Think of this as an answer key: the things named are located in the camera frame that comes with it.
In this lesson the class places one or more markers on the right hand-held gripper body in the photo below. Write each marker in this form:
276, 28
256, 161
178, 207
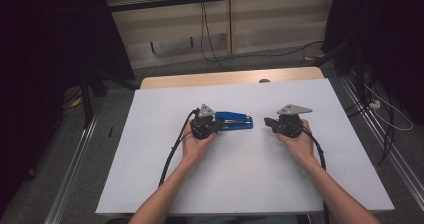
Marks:
290, 125

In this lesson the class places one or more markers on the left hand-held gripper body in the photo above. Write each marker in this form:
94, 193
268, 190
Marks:
201, 125

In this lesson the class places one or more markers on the blue stapler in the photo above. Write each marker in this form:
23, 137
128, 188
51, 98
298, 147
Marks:
238, 120

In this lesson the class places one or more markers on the person's left hand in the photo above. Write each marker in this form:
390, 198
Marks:
193, 149

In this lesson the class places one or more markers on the person's right hand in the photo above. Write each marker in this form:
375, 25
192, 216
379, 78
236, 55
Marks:
301, 149

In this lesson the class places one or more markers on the dark round table grommet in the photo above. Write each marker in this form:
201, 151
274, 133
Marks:
264, 81

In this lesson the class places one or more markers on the wooden table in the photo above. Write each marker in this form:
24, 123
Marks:
230, 77

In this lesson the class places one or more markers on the white table cover sheet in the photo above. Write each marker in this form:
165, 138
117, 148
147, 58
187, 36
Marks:
246, 177

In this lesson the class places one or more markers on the white power adapter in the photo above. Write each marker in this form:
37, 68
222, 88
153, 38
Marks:
374, 104

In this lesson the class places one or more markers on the black metal stand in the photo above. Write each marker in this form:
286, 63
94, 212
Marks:
87, 100

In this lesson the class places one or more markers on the black curtain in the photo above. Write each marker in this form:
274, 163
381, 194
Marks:
50, 67
383, 34

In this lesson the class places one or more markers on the aluminium floor rail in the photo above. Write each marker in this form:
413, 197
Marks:
383, 140
71, 170

